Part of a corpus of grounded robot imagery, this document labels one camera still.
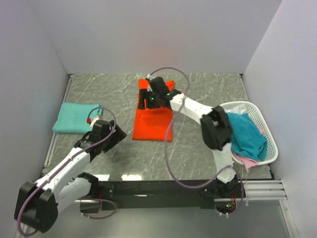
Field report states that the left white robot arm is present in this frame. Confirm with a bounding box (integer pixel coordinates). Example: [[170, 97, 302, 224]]
[[14, 119, 127, 237]]

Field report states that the white garment in basket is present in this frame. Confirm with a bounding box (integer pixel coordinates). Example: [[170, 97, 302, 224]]
[[223, 104, 248, 115]]

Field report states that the orange t-shirt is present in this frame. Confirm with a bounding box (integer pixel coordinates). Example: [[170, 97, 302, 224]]
[[132, 79, 173, 141]]

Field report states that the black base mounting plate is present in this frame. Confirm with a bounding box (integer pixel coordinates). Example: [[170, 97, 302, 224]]
[[83, 178, 245, 210]]

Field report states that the folded mint green t-shirt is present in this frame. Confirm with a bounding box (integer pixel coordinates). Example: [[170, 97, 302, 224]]
[[53, 102, 103, 134]]

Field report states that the white plastic laundry basket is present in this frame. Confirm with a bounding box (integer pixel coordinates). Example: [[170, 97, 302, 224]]
[[220, 101, 278, 166]]

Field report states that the aluminium frame rail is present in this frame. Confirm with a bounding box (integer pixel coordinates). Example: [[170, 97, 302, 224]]
[[243, 180, 287, 206]]

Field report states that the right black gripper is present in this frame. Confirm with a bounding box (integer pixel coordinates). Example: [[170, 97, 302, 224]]
[[137, 89, 161, 111]]

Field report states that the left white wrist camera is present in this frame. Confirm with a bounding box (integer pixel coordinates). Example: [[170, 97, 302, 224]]
[[86, 115, 103, 128]]

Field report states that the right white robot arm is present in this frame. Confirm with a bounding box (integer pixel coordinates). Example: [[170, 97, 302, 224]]
[[139, 76, 241, 198]]

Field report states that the teal t-shirt in basket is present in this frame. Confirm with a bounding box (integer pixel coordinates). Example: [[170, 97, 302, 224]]
[[227, 112, 267, 161]]

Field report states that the pink garment in basket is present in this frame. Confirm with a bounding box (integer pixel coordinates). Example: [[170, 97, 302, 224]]
[[231, 127, 267, 172]]

